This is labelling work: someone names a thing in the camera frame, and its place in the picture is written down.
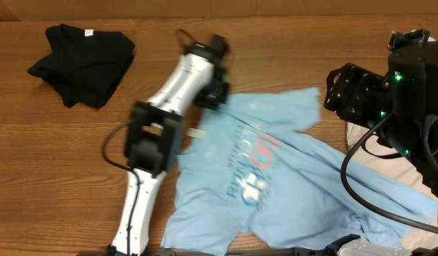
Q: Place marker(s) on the light blue printed t-shirt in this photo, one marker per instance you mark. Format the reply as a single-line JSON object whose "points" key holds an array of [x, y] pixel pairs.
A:
{"points": [[255, 170]]}

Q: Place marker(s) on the black folded t-shirt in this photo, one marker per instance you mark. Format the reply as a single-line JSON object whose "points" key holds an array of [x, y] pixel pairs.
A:
{"points": [[85, 65]]}

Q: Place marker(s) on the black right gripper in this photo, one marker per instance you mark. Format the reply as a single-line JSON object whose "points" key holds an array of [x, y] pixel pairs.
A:
{"points": [[335, 91]]}

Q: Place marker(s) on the beige shorts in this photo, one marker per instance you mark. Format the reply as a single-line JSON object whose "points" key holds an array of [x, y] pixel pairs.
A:
{"points": [[404, 172]]}

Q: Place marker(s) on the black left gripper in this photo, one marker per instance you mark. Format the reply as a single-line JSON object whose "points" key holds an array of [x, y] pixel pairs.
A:
{"points": [[220, 93]]}

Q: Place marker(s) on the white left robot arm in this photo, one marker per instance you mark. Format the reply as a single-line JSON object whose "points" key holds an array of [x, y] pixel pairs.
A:
{"points": [[154, 132]]}

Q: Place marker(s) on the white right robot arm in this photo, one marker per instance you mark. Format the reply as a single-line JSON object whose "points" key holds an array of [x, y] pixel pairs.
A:
{"points": [[406, 96]]}

